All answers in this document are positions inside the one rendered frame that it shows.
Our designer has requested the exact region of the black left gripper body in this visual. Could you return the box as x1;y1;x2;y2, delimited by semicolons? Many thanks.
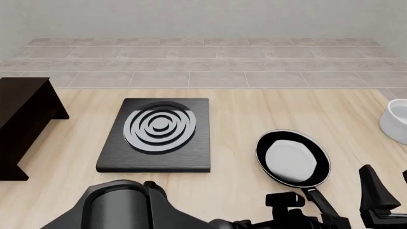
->
254;206;352;229

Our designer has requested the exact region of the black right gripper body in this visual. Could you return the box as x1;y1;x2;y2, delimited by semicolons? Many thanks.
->
359;205;407;229

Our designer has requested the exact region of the black frying pan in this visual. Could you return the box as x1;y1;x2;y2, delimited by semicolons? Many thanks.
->
255;128;338;216

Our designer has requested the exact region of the dark wooden cabinet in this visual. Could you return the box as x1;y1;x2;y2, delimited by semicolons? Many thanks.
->
0;76;70;181

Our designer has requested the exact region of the white round bowl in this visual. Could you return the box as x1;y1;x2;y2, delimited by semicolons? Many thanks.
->
378;98;407;144

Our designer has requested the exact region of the flat black stove plate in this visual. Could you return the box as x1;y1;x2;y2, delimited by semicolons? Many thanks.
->
95;97;212;174

